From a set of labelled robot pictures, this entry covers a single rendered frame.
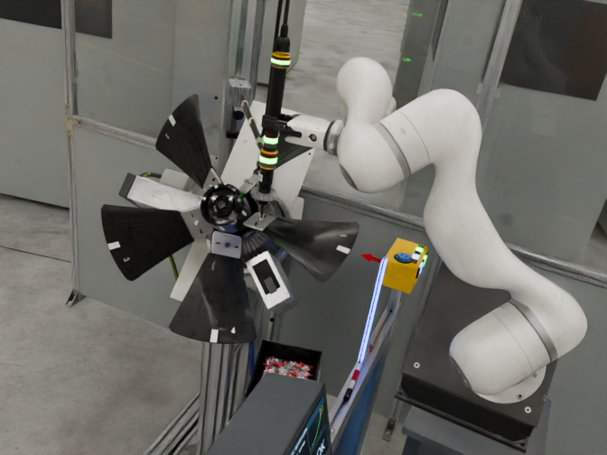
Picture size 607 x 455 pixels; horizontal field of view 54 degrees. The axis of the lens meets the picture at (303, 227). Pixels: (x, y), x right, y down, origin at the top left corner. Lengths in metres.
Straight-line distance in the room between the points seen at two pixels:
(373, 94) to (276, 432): 0.54
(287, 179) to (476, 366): 1.01
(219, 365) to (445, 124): 1.34
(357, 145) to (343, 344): 1.73
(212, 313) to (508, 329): 0.79
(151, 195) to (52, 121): 2.14
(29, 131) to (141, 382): 1.89
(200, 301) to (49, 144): 2.60
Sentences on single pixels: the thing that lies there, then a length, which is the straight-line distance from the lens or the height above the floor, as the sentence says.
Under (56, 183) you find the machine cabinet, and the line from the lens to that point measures 4.09.
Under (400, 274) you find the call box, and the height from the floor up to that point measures 1.04.
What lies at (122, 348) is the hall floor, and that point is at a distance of 2.99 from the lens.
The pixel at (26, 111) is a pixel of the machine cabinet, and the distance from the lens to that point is 4.01.
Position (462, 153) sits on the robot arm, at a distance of 0.95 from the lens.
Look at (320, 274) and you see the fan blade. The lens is 1.46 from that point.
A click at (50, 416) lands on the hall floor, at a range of 2.72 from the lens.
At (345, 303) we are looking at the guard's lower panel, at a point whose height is 0.54.
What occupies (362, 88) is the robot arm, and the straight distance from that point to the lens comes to 0.99.
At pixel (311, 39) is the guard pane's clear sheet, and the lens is 2.19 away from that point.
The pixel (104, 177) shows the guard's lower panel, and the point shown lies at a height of 0.75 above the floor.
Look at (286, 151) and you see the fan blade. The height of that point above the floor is 1.35.
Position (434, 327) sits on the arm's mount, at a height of 1.10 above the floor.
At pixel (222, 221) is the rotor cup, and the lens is 1.55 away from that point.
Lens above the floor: 1.91
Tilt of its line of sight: 27 degrees down
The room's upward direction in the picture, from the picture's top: 9 degrees clockwise
